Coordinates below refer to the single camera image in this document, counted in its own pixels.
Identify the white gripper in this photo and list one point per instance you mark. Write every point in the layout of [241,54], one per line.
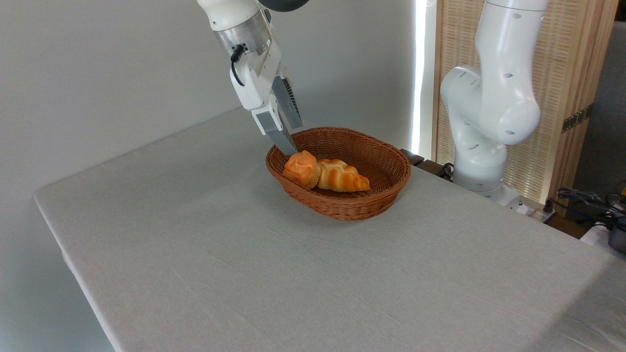
[257,80]

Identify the orange muffin bread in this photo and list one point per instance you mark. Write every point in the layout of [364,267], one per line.
[301,168]

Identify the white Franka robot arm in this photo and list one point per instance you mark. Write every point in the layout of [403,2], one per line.
[494,98]

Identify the golden croissant bread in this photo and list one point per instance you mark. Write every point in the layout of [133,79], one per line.
[342,177]

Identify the brown woven wicker basket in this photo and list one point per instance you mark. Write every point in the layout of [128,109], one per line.
[381,166]

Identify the dark brown furniture corner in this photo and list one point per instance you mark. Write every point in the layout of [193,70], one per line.
[412,157]

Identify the grey tablecloth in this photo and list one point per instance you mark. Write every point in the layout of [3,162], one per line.
[293,283]

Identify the black metal screen hinge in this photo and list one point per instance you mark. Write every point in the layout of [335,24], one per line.
[577,119]

